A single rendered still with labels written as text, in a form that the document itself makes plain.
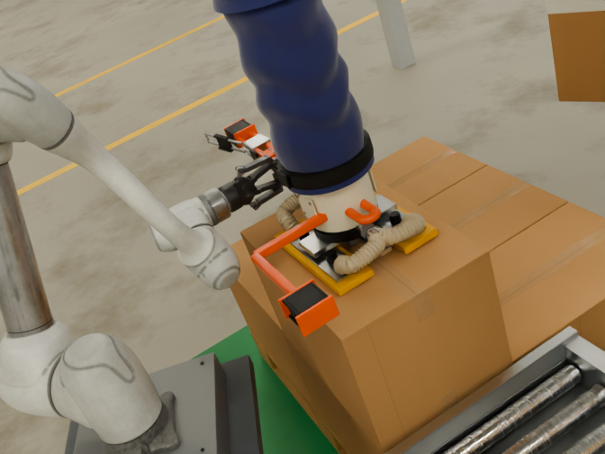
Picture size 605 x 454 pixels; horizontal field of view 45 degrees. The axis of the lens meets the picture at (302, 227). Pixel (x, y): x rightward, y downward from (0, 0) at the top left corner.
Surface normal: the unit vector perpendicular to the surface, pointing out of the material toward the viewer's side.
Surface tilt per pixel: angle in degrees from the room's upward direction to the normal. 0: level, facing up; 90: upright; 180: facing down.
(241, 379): 0
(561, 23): 90
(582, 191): 0
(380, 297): 0
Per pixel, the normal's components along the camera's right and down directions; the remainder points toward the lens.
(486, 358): 0.43, 0.38
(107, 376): 0.51, -0.07
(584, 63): -0.56, 0.59
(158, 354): -0.30, -0.79
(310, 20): 0.79, 0.31
